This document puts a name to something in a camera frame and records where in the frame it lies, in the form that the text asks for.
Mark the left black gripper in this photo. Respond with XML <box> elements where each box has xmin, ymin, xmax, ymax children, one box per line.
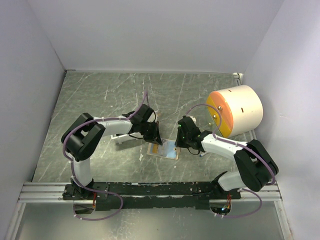
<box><xmin>140</xmin><ymin>121</ymin><xmax>163</xmax><ymax>147</ymax></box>

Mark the gold VIP card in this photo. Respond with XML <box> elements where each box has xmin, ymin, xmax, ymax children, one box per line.
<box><xmin>147</xmin><ymin>143</ymin><xmax>160</xmax><ymax>155</ymax></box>

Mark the beige card holder wallet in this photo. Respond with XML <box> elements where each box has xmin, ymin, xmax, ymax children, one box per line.
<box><xmin>147</xmin><ymin>138</ymin><xmax>180</xmax><ymax>160</ymax></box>

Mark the white diamond VIP card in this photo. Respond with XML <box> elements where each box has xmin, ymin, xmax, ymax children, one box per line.
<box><xmin>158</xmin><ymin>139</ymin><xmax>177</xmax><ymax>159</ymax></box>

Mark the white card tray box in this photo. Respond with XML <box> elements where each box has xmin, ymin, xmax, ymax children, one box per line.
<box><xmin>110</xmin><ymin>134</ymin><xmax>131</xmax><ymax>145</ymax></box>

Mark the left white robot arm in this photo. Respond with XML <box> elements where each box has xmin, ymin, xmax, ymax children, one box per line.
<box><xmin>61</xmin><ymin>104</ymin><xmax>163</xmax><ymax>200</ymax></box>

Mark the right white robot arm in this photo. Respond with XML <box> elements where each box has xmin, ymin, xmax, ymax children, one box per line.
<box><xmin>175</xmin><ymin>116</ymin><xmax>279</xmax><ymax>199</ymax></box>

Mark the large cream cylinder drum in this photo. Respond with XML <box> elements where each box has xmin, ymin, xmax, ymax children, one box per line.
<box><xmin>206</xmin><ymin>85</ymin><xmax>263</xmax><ymax>138</ymax></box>

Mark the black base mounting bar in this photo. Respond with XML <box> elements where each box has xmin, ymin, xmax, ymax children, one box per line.
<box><xmin>62</xmin><ymin>181</ymin><xmax>241</xmax><ymax>211</ymax></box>

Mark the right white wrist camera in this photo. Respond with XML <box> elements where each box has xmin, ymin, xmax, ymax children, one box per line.
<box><xmin>188</xmin><ymin>115</ymin><xmax>197</xmax><ymax>124</ymax></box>

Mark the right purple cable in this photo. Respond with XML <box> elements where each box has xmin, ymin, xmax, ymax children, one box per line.
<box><xmin>184</xmin><ymin>103</ymin><xmax>277</xmax><ymax>218</ymax></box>

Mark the purple cable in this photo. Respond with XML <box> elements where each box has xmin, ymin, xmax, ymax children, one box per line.
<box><xmin>61</xmin><ymin>89</ymin><xmax>150</xmax><ymax>221</ymax></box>
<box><xmin>184</xmin><ymin>103</ymin><xmax>277</xmax><ymax>218</ymax></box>

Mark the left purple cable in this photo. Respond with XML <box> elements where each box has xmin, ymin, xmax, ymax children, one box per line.
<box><xmin>61</xmin><ymin>89</ymin><xmax>150</xmax><ymax>221</ymax></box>

